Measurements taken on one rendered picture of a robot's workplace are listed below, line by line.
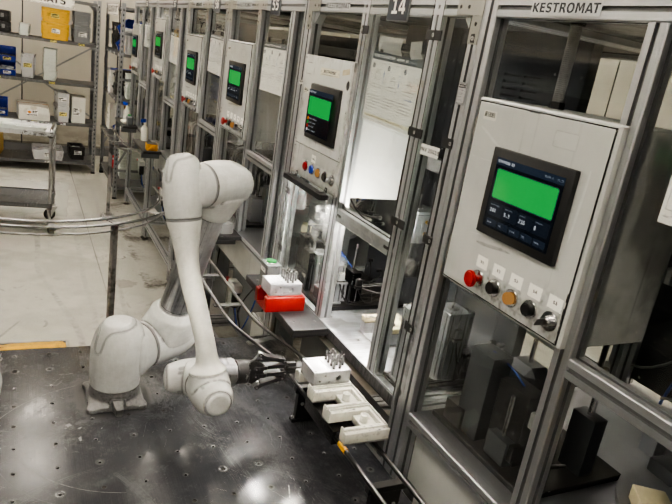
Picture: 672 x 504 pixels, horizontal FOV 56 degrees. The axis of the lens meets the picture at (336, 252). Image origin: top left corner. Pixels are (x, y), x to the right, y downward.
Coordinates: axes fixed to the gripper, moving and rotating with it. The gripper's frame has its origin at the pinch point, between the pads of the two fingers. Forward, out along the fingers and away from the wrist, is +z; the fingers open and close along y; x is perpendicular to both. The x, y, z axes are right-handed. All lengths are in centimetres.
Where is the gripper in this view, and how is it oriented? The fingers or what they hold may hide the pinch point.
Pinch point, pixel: (295, 366)
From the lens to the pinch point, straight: 205.0
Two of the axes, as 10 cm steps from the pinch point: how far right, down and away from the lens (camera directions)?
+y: 1.6, -9.4, -3.0
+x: -4.3, -3.3, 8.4
